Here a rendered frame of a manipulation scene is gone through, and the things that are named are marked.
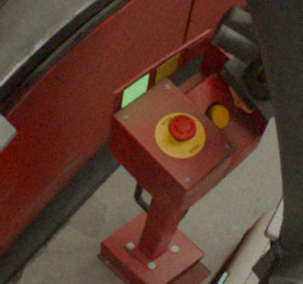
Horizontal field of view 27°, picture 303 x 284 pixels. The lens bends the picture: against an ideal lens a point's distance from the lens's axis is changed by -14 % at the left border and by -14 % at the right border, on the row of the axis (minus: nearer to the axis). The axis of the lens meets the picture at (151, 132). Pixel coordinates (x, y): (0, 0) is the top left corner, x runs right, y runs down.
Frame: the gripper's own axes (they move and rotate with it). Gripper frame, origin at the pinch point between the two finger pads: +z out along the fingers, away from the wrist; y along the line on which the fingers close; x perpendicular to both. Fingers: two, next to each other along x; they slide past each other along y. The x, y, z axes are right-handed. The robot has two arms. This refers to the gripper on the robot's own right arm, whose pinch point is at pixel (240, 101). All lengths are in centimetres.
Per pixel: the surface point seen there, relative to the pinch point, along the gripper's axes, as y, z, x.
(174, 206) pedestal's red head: -5.8, 8.6, 15.6
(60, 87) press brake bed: 21.3, 16.9, 15.1
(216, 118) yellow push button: 0.6, 7.8, 1.3
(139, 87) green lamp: 10.6, 1.3, 10.8
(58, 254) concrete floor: 0, 82, 25
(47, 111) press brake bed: 19.9, 20.3, 18.5
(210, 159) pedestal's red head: -3.6, 1.3, 9.4
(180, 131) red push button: 2.2, -0.4, 11.0
